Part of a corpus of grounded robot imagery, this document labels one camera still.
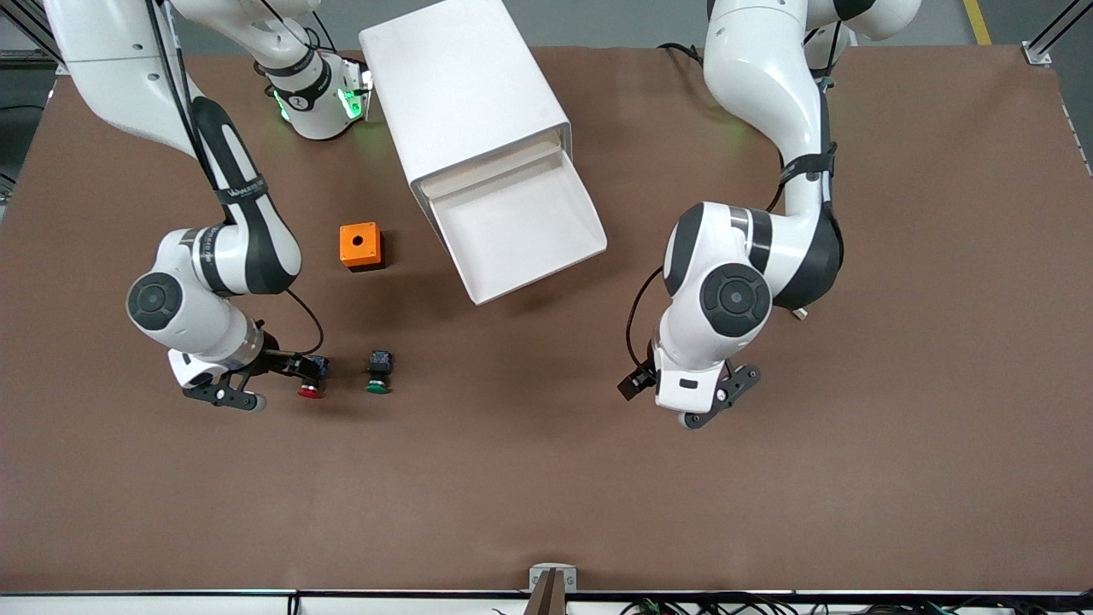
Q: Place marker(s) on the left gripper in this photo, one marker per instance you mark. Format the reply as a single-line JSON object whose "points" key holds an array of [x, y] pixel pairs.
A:
{"points": [[634, 384]]}

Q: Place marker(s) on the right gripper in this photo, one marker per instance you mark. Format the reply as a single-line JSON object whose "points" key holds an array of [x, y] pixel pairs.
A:
{"points": [[280, 362]]}

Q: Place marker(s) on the red push button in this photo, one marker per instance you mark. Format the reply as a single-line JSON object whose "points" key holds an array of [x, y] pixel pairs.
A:
{"points": [[310, 391]]}

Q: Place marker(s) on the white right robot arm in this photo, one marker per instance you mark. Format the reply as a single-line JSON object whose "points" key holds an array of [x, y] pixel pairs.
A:
{"points": [[111, 68]]}

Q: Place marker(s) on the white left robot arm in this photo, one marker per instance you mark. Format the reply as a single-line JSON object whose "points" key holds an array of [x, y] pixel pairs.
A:
{"points": [[768, 85]]}

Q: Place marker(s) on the green push button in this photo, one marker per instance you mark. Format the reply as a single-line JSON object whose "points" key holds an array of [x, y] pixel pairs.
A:
{"points": [[379, 369]]}

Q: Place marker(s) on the brown table cover sheet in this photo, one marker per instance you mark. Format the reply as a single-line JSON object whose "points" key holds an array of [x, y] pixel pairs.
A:
{"points": [[546, 478]]}

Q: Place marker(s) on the dark tapered bar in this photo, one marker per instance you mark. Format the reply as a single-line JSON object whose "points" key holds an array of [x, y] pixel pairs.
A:
{"points": [[546, 602]]}

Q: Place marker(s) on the orange button enclosure box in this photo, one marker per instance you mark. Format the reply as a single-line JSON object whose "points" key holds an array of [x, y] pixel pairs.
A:
{"points": [[367, 254]]}

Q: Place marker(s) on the grey metal bracket plate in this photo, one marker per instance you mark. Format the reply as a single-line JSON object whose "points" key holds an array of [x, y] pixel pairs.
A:
{"points": [[570, 579]]}

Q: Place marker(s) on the aluminium frame profile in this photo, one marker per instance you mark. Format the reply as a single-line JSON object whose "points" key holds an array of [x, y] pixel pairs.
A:
{"points": [[1037, 54], [34, 36]]}

